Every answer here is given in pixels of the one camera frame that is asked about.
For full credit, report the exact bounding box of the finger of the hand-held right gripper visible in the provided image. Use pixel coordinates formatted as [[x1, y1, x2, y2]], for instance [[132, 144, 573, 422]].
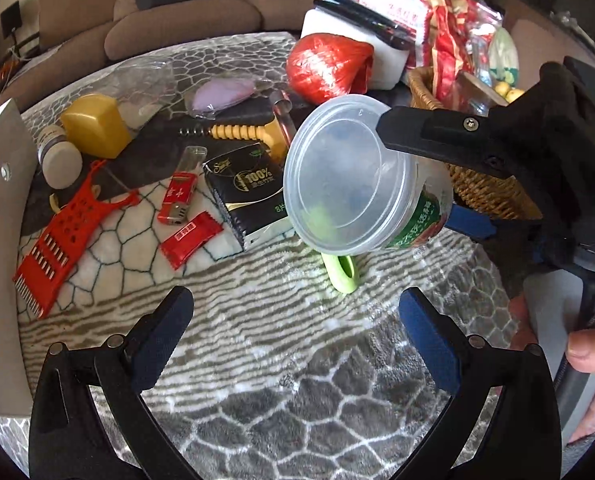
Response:
[[377, 105, 518, 181], [447, 204, 499, 242]]

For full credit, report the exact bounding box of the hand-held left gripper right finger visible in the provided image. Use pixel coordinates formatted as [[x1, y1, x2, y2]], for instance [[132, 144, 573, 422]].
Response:
[[387, 286, 563, 480]]

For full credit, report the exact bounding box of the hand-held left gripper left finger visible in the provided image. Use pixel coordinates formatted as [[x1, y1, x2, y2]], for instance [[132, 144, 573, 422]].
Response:
[[28, 285, 203, 480]]

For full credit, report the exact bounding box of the clear plastic cup green label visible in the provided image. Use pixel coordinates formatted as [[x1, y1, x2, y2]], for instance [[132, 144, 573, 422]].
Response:
[[282, 94, 453, 256]]

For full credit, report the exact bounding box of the wicker basket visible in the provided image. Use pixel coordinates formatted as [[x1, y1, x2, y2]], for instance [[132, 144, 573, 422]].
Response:
[[406, 66, 543, 220]]

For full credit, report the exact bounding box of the white foam block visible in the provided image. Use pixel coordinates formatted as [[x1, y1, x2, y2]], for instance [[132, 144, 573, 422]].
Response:
[[300, 7, 413, 90]]

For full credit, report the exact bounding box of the red gold snack bag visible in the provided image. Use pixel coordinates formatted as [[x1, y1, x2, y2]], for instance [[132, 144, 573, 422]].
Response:
[[427, 0, 483, 111]]

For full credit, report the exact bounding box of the red snack packet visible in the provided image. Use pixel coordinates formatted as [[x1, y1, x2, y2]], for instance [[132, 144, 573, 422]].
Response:
[[160, 211, 224, 271]]

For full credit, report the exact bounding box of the light green plastic hook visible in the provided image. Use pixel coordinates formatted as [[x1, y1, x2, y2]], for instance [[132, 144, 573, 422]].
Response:
[[321, 252, 361, 295]]

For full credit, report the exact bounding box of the red twine ball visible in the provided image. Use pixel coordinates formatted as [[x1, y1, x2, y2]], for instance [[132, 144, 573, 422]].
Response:
[[286, 33, 375, 106]]

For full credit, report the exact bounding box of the red plastic grater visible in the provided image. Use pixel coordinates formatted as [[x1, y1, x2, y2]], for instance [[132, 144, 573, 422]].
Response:
[[12, 160, 141, 320]]

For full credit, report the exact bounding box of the red white food packet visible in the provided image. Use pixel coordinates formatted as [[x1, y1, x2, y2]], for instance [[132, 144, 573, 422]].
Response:
[[355, 0, 443, 68]]

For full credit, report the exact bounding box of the red lighter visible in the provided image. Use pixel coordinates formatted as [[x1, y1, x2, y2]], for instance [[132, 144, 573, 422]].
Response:
[[158, 172, 197, 226]]

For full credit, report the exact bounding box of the copper tube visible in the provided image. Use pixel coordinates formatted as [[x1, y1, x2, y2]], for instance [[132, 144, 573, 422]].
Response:
[[272, 91, 296, 147]]

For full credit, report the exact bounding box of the black tissue pack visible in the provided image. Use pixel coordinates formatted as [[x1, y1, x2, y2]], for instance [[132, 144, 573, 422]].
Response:
[[202, 142, 298, 252]]

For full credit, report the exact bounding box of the clear lighter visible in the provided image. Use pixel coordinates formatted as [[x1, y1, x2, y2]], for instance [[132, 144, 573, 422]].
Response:
[[178, 146, 207, 176]]

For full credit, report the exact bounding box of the white pill bottle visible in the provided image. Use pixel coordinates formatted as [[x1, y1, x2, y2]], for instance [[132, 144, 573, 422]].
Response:
[[38, 125, 83, 190]]

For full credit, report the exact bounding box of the purple pouch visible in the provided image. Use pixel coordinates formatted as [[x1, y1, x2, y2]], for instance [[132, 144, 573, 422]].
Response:
[[185, 74, 258, 120]]

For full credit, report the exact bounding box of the yellow plastic box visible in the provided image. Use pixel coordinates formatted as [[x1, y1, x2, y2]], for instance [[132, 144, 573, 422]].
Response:
[[60, 93, 132, 158]]

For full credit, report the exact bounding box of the clear plastic bag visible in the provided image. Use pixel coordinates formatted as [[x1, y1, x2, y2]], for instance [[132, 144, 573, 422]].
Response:
[[95, 57, 173, 126]]

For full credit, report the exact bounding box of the brown sofa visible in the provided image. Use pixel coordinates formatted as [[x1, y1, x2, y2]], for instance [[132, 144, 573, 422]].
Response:
[[0, 0, 328, 111]]

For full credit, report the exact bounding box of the yellow handle brush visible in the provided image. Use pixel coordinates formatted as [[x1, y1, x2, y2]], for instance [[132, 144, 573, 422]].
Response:
[[180, 122, 288, 157]]

